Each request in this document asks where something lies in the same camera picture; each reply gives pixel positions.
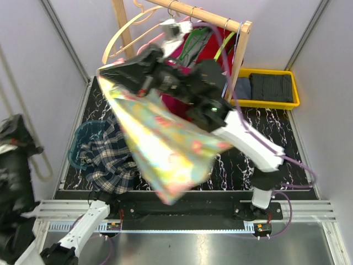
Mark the light blue wire hanger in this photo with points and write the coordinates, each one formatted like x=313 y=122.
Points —
x=233 y=58

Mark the red skirt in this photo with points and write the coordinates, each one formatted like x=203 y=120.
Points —
x=212 y=46

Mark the dark striped folded cloth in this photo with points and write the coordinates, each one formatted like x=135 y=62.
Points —
x=271 y=88

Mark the teal transparent basin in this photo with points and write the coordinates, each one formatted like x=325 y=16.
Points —
x=80 y=132

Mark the yellow plastic bin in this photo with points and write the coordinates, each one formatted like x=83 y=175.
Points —
x=245 y=72

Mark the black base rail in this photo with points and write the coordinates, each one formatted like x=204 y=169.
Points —
x=211 y=211

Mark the floral pastel garment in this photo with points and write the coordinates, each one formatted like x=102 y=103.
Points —
x=160 y=143

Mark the green hanger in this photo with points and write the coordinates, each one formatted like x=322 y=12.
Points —
x=194 y=38

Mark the wooden clothes rack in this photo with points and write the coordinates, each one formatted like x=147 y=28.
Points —
x=219 y=21

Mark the navy plaid skirt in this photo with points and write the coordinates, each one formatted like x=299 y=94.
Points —
x=110 y=165

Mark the yellow-green hanger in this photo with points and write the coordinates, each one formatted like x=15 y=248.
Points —
x=223 y=45

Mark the grey hanger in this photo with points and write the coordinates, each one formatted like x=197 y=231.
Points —
x=28 y=123

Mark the blue-grey folded cloth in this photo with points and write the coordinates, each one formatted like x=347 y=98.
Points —
x=243 y=88

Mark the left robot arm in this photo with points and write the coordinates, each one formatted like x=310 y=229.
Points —
x=18 y=242

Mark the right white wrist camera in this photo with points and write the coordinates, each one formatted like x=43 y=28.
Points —
x=174 y=33

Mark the grey garment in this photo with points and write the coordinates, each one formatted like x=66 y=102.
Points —
x=193 y=54

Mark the pink hanger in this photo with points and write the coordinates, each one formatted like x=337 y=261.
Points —
x=150 y=46

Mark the magenta skirt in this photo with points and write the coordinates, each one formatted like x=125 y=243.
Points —
x=173 y=99

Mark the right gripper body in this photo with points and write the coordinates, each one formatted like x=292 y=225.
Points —
x=165 y=79

